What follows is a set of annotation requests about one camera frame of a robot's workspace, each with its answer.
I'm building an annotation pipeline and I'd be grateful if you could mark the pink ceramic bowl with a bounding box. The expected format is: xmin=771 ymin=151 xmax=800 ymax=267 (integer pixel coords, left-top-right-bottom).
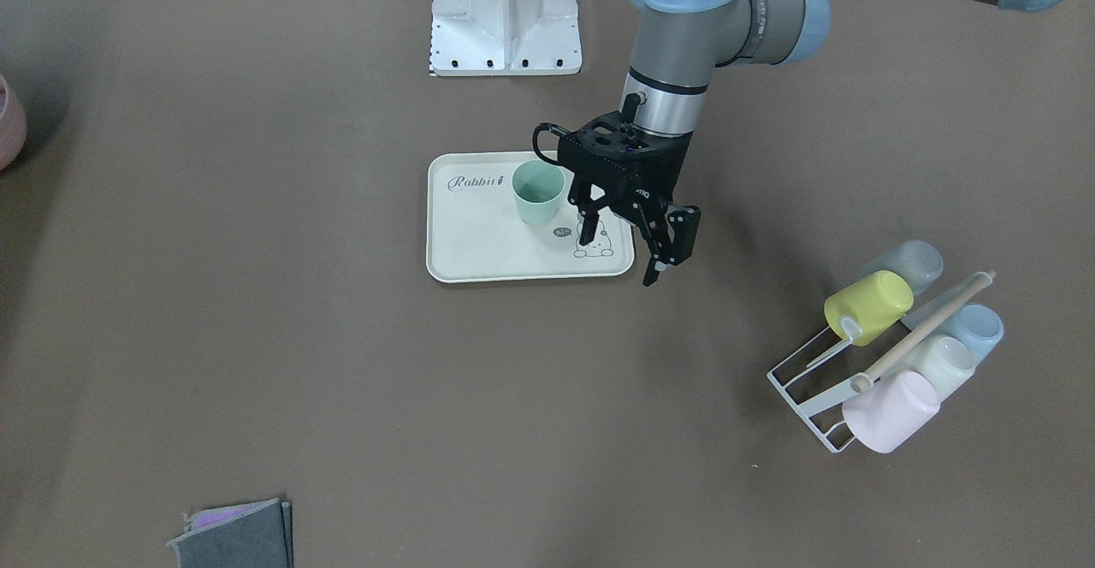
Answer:
xmin=0 ymin=74 xmax=27 ymax=170

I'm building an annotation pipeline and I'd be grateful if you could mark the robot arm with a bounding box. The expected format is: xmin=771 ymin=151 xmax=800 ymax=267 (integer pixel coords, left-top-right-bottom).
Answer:
xmin=537 ymin=0 xmax=1061 ymax=265

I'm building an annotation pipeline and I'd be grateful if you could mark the green plastic cup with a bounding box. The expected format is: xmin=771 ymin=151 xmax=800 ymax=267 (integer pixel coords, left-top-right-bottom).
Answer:
xmin=510 ymin=159 xmax=565 ymax=227

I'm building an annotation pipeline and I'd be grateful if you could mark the white wire cup rack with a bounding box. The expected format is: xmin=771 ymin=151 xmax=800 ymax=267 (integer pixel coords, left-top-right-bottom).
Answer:
xmin=767 ymin=271 xmax=996 ymax=453

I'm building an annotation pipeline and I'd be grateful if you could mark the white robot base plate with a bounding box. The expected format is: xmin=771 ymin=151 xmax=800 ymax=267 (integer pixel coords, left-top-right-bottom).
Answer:
xmin=428 ymin=0 xmax=583 ymax=77

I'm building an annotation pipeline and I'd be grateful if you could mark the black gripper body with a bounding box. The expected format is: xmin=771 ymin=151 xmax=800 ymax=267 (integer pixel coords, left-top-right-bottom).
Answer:
xmin=558 ymin=112 xmax=690 ymax=231

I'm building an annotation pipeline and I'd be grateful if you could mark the grey plastic cup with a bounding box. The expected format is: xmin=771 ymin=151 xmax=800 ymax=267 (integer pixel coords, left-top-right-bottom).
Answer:
xmin=856 ymin=240 xmax=945 ymax=298

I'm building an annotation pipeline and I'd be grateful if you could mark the folded grey cloth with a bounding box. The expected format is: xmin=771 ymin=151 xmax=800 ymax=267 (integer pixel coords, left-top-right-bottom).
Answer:
xmin=168 ymin=498 xmax=293 ymax=567

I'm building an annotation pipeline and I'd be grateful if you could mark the cream white plastic cup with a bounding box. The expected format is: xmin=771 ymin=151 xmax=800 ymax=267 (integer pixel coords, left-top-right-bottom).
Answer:
xmin=903 ymin=334 xmax=977 ymax=403

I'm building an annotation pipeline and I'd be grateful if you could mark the pink plastic cup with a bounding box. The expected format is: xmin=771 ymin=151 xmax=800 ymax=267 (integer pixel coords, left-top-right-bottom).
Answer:
xmin=842 ymin=370 xmax=941 ymax=453

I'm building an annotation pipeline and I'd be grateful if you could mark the yellow plastic cup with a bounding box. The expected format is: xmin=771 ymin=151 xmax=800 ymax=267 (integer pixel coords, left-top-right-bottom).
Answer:
xmin=825 ymin=270 xmax=914 ymax=346

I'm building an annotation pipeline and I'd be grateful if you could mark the light blue plastic cup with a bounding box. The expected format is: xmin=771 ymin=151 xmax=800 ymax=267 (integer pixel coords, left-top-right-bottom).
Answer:
xmin=933 ymin=304 xmax=1005 ymax=366

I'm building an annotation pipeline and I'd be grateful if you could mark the cream rabbit print tray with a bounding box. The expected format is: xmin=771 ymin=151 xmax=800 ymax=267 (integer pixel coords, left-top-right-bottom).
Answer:
xmin=426 ymin=151 xmax=635 ymax=283

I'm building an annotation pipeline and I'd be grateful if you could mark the black camera cable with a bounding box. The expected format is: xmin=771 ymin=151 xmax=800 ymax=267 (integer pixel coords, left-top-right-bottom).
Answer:
xmin=532 ymin=123 xmax=572 ymax=167

